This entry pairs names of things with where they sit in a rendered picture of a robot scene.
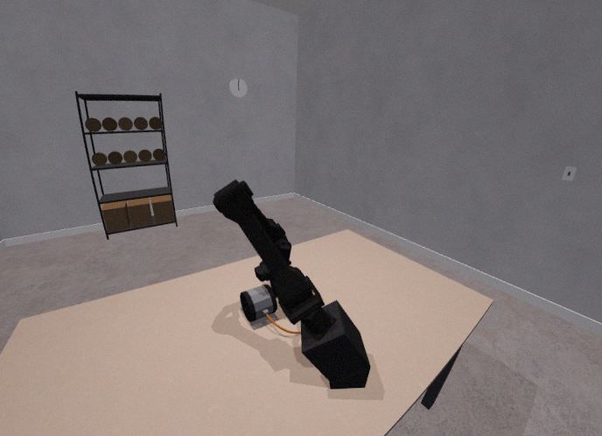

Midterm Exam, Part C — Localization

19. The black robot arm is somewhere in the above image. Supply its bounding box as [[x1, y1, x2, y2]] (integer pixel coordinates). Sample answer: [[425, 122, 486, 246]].
[[213, 179, 336, 341]]

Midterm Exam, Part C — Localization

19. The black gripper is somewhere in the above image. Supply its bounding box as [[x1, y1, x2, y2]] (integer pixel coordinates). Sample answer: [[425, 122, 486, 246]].
[[260, 259, 291, 298]]

